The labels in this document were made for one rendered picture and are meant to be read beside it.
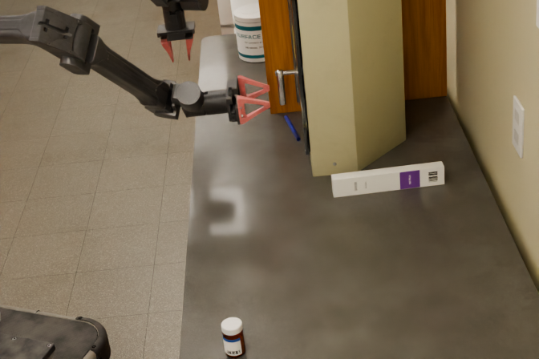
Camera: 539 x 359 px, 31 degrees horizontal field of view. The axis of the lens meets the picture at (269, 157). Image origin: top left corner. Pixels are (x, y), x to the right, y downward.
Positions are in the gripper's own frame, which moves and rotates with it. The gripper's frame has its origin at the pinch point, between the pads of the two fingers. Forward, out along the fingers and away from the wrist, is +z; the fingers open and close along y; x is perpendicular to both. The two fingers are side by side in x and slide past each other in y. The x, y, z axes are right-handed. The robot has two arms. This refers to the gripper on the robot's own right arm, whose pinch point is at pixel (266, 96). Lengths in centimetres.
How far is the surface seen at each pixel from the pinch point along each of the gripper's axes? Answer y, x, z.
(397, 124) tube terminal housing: 8.1, 15.4, 31.3
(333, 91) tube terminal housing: -4.1, -1.1, 15.8
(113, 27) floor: 371, 108, -108
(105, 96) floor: 266, 110, -99
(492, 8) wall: -5, -17, 53
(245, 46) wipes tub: 71, 14, -8
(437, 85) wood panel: 34, 18, 45
